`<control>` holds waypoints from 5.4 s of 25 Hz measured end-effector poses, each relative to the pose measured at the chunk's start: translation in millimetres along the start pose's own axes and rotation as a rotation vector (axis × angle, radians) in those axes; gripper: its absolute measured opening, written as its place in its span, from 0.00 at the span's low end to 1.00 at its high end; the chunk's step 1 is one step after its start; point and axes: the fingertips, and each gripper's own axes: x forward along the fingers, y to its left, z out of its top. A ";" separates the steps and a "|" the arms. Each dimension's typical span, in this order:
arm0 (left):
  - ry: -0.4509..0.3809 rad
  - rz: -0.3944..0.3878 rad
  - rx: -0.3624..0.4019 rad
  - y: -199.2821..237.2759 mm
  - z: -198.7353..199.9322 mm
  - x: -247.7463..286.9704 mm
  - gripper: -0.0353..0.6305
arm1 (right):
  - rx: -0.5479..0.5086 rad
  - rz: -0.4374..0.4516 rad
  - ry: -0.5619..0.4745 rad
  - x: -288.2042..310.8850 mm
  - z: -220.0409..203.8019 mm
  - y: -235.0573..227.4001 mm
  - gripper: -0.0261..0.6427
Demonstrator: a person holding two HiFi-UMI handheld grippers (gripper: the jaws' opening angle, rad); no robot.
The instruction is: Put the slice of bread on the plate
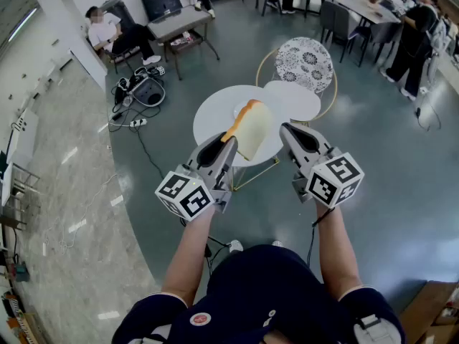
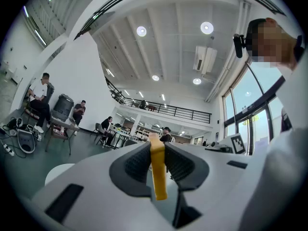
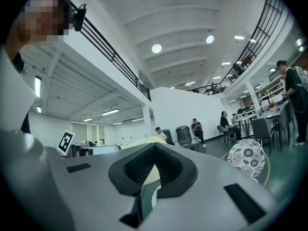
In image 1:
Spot white plate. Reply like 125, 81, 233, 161
232, 100, 252, 120

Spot light rectangular dining table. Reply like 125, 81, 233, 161
335, 0, 403, 68

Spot bread slice with brown crust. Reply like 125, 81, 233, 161
220, 99, 275, 162

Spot brown cardboard box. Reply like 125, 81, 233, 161
399, 280, 459, 344

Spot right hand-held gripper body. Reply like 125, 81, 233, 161
279, 121, 366, 209

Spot small black bin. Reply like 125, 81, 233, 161
102, 0, 127, 25

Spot black floor cable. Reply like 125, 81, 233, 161
107, 105, 166, 179

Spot dark grey dining chair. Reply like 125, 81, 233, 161
318, 0, 351, 64

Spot person's right forearm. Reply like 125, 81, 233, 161
315, 206, 363, 300

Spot grey top wicker table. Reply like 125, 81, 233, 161
146, 5, 221, 82

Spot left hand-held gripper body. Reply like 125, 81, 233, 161
154, 133, 240, 222

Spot person's navy clothing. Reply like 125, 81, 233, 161
111, 244, 408, 344

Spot black wrist strap cable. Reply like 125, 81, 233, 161
306, 208, 336, 269

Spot grey and black backpack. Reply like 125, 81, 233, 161
113, 65, 167, 113

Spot person's left forearm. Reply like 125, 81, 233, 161
161, 203, 216, 307

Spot white round table gold legs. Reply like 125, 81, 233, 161
192, 85, 288, 192

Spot white floor cable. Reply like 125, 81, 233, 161
42, 172, 120, 254

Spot gold frame chair patterned backrest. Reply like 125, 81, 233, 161
255, 37, 339, 124

